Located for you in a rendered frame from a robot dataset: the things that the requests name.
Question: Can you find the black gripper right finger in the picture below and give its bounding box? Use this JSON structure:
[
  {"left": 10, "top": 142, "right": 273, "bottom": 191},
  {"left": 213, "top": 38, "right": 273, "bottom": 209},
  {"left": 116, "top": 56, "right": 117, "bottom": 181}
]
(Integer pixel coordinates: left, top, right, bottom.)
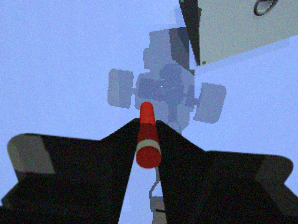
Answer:
[{"left": 156, "top": 120, "right": 294, "bottom": 224}]

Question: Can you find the grey sloped panel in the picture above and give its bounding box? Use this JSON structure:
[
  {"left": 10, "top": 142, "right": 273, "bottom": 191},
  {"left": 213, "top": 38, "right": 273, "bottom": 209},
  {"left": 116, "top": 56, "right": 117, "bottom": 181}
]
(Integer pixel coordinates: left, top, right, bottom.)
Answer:
[{"left": 179, "top": 0, "right": 298, "bottom": 67}]

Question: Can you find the red cylindrical peg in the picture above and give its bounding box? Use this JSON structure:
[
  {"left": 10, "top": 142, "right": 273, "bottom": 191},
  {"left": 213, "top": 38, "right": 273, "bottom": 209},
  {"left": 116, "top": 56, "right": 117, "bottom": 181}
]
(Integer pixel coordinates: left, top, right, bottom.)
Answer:
[{"left": 136, "top": 102, "right": 161, "bottom": 169}]

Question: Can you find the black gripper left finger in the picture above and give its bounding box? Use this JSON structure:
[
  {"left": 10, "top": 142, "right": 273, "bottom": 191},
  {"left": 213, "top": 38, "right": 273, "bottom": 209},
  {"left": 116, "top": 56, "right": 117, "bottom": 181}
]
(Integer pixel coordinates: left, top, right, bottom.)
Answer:
[{"left": 7, "top": 118, "right": 140, "bottom": 224}]

